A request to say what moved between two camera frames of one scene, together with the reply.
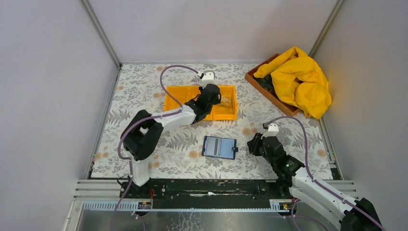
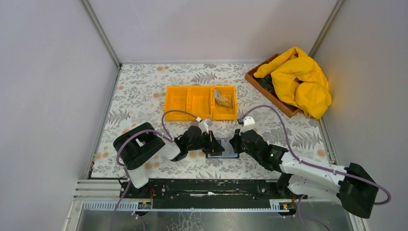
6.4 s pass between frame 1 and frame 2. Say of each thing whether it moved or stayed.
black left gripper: moved
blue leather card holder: stayed
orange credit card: stayed
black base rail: stayed
